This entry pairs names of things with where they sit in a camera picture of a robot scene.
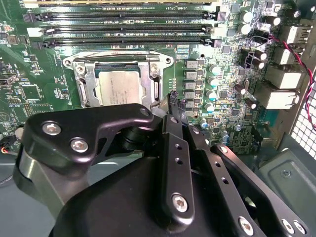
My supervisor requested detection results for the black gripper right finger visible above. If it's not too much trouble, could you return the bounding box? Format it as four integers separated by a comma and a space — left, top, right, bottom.
179, 100, 312, 237

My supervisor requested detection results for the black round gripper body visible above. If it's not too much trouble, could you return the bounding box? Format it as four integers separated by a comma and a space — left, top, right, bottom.
49, 154, 241, 237

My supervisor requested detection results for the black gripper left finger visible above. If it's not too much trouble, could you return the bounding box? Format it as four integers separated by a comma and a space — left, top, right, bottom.
23, 91, 196, 224

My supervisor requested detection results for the silver CPU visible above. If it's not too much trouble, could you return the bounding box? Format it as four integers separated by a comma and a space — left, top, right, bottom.
98, 71, 140, 107

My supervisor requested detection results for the metal socket cover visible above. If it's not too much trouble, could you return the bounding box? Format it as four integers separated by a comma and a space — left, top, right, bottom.
75, 60, 163, 109

